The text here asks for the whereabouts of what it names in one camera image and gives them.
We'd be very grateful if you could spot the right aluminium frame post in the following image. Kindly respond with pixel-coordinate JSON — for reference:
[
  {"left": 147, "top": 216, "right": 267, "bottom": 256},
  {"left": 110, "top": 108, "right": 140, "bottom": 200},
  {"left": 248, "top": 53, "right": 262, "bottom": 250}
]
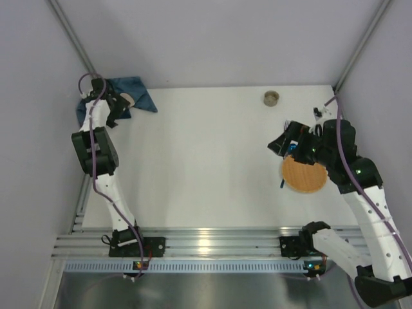
[{"left": 332, "top": 0, "right": 394, "bottom": 94}]

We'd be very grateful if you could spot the blue bear placemat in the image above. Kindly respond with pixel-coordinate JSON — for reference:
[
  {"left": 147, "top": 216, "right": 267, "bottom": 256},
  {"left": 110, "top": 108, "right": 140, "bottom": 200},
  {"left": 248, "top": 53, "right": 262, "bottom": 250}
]
[{"left": 76, "top": 75, "right": 159, "bottom": 128}]

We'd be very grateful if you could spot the iridescent blue spoon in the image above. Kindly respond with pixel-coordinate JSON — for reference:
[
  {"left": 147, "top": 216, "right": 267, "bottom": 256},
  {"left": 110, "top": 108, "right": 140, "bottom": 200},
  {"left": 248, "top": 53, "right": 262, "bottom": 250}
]
[{"left": 279, "top": 144, "right": 297, "bottom": 190}]

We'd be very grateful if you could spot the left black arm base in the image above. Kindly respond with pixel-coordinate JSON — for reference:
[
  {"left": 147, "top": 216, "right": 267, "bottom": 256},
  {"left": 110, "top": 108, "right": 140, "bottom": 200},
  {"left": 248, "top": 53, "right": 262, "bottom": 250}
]
[{"left": 101, "top": 235, "right": 166, "bottom": 258}]

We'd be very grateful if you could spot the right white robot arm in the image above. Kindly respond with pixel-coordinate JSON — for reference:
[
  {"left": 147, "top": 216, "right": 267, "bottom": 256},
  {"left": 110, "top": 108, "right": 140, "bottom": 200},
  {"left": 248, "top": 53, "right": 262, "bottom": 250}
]
[{"left": 268, "top": 109, "right": 411, "bottom": 308}]

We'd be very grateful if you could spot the small beige cup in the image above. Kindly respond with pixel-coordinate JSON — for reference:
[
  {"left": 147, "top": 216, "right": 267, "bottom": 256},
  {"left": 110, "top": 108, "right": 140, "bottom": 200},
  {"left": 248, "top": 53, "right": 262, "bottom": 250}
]
[{"left": 263, "top": 90, "right": 280, "bottom": 107}]

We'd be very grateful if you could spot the iridescent purple fork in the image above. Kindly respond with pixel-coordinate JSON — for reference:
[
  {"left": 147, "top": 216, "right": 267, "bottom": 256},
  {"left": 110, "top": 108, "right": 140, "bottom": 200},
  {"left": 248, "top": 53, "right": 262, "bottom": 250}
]
[{"left": 283, "top": 120, "right": 289, "bottom": 131}]

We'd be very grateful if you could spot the slotted grey cable duct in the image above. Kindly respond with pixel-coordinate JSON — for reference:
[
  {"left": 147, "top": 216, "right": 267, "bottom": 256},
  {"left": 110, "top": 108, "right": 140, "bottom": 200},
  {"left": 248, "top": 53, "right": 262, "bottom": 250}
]
[{"left": 64, "top": 259, "right": 324, "bottom": 274}]

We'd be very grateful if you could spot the aluminium mounting rail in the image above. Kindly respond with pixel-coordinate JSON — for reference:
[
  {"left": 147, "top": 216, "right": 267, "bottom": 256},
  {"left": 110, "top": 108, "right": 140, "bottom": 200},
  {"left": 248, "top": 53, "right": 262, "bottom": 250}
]
[{"left": 50, "top": 226, "right": 371, "bottom": 259}]

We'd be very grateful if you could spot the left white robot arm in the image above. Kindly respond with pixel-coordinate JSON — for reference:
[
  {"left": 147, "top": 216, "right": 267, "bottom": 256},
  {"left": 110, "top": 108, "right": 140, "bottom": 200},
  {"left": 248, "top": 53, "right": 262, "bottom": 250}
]
[{"left": 71, "top": 75, "right": 144, "bottom": 249}]

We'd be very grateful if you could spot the aluminium frame post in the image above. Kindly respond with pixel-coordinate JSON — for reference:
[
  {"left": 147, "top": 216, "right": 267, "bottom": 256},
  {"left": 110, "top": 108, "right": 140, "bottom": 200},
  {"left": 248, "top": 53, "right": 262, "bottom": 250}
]
[
  {"left": 45, "top": 0, "right": 97, "bottom": 73},
  {"left": 332, "top": 0, "right": 394, "bottom": 94}
]

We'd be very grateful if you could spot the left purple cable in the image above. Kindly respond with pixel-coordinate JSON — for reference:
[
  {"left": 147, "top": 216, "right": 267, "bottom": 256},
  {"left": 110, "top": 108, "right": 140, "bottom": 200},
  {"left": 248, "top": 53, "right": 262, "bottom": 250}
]
[{"left": 78, "top": 73, "right": 152, "bottom": 278}]

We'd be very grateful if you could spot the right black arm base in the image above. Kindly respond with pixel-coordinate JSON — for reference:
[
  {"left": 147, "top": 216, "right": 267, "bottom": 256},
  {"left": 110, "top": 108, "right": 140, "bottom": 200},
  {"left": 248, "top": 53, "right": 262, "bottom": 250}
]
[{"left": 279, "top": 236, "right": 321, "bottom": 260}]

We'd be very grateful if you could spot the left aluminium frame post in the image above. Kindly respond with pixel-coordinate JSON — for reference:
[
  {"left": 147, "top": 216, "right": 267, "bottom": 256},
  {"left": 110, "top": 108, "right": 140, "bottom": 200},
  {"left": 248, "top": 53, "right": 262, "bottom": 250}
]
[{"left": 45, "top": 0, "right": 97, "bottom": 73}]

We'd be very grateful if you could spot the round woven wicker plate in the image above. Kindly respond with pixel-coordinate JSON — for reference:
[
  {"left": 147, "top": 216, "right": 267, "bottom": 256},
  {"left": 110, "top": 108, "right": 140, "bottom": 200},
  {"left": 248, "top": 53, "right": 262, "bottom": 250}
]
[{"left": 281, "top": 155, "right": 328, "bottom": 194}]

